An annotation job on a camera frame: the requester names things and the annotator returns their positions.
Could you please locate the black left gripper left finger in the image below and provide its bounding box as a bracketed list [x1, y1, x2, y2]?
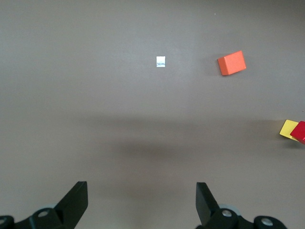
[0, 181, 89, 229]

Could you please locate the orange wooden block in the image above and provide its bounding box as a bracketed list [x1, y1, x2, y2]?
[217, 50, 246, 76]

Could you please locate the yellow wooden block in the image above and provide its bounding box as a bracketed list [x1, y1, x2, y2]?
[279, 119, 301, 142]

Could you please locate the red wooden block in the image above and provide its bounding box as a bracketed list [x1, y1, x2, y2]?
[289, 121, 305, 145]

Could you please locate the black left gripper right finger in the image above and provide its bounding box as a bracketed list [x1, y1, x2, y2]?
[195, 182, 286, 229]

